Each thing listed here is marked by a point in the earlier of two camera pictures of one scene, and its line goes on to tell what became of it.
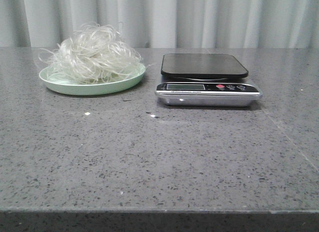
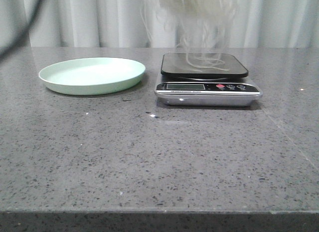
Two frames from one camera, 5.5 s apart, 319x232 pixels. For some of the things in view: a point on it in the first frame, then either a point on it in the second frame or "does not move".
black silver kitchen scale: x=206 y=80 does not move
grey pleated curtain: x=165 y=20 does not move
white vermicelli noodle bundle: x=95 y=54 -> x=202 y=22
